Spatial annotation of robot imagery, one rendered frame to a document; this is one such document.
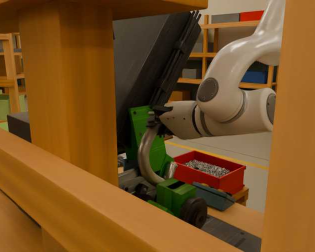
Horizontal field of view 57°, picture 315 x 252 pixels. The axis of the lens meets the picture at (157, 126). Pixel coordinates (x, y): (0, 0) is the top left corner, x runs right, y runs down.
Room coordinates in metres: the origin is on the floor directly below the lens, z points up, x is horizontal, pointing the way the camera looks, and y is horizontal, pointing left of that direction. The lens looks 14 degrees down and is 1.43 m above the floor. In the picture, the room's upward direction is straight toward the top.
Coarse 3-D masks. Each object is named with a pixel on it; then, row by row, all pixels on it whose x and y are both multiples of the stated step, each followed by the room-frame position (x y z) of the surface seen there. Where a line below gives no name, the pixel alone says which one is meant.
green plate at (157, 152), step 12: (132, 108) 0.86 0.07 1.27; (144, 108) 0.89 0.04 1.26; (132, 120) 0.84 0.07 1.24; (144, 120) 0.87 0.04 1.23; (132, 132) 0.84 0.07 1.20; (144, 132) 0.86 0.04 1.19; (132, 144) 0.86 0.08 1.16; (156, 144) 0.88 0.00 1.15; (132, 156) 0.86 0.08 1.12; (156, 156) 0.87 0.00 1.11; (156, 168) 0.85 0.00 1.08
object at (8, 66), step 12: (0, 36) 2.98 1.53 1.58; (12, 48) 3.07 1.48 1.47; (0, 60) 3.11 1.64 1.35; (12, 60) 3.04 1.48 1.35; (0, 72) 3.11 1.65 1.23; (12, 72) 3.02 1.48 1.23; (0, 84) 2.98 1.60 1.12; (12, 84) 2.97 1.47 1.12; (0, 96) 3.45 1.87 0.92; (12, 96) 3.02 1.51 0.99; (0, 108) 3.05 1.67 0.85; (12, 108) 3.02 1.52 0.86; (24, 108) 3.43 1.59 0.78; (0, 120) 3.03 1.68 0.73
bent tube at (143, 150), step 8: (152, 112) 0.75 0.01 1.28; (152, 128) 0.73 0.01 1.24; (144, 136) 0.72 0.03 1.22; (152, 136) 0.72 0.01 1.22; (144, 144) 0.70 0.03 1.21; (144, 152) 0.70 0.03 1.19; (144, 160) 0.69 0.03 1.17; (144, 168) 0.69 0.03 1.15; (144, 176) 0.70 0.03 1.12; (152, 176) 0.70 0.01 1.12; (152, 184) 0.71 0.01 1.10
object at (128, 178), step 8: (136, 168) 0.83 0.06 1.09; (120, 176) 0.78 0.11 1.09; (128, 176) 0.80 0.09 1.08; (136, 176) 0.82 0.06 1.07; (120, 184) 0.77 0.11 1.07; (128, 184) 0.79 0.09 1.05; (136, 184) 0.80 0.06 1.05; (128, 192) 0.78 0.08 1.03; (152, 192) 0.84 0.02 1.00; (152, 200) 0.83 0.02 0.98
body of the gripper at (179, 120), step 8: (168, 104) 0.68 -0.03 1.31; (176, 104) 0.66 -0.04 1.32; (184, 104) 0.65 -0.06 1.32; (192, 104) 0.63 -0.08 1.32; (168, 112) 0.66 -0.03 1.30; (176, 112) 0.64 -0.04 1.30; (184, 112) 0.63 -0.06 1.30; (192, 112) 0.62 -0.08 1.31; (160, 120) 0.68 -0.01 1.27; (168, 120) 0.66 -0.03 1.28; (176, 120) 0.65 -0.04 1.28; (184, 120) 0.63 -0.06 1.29; (192, 120) 0.62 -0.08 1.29; (168, 128) 0.69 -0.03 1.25; (176, 128) 0.67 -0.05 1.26; (184, 128) 0.66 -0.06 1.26; (192, 128) 0.64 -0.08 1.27; (184, 136) 0.69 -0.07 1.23; (192, 136) 0.67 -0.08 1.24; (200, 136) 0.66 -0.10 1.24
